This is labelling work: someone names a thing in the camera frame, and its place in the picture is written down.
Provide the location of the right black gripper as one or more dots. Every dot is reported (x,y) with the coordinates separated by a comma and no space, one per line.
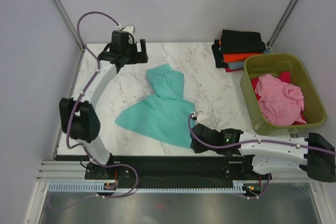
(198,150)

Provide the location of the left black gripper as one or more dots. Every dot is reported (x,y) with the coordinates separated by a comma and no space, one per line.
(139,57)

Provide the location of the teal t shirt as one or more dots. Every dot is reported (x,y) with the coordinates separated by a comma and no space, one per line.
(162,116)

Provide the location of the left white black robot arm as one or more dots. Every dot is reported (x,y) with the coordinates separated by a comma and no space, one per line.
(79,120)

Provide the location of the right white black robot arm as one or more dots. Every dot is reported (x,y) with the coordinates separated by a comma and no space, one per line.
(312,155)

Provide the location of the red folded t shirt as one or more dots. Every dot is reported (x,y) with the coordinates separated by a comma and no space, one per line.
(227,69)

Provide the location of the black folded t shirt bottom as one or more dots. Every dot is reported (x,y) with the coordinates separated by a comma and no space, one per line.
(218,56)

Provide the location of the black folded t shirt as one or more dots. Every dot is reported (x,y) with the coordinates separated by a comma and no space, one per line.
(218,56)
(238,42)

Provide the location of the pink t shirt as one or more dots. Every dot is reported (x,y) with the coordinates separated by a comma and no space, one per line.
(282,98)

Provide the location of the grey blue folded t shirt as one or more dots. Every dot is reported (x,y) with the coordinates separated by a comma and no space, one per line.
(240,64)

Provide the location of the orange folded t shirt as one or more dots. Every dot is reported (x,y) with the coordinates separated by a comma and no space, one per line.
(228,58)

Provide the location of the olive green plastic bin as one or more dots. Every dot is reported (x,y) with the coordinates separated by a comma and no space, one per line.
(279,95)

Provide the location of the black folded t shirt top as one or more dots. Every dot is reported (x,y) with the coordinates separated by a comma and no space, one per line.
(238,42)

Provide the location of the red t shirt in bin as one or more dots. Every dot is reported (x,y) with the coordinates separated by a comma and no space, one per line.
(286,77)

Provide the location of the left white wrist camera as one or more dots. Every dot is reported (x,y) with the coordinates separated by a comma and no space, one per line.
(129,28)

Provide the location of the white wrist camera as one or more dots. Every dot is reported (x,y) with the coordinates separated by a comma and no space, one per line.
(200,118)
(129,28)

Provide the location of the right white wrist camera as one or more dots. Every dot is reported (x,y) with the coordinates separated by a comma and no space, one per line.
(200,118)

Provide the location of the white slotted cable duct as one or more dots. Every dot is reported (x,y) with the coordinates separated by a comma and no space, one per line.
(100,187)

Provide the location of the left aluminium frame post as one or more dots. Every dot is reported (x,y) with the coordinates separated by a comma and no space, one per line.
(66,19)

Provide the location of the aluminium frame post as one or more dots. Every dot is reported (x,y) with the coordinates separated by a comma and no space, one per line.
(283,20)
(66,19)

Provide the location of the right aluminium frame post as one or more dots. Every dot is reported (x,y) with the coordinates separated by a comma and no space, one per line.
(283,20)

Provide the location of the aluminium front rail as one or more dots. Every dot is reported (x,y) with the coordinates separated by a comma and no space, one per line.
(72,171)

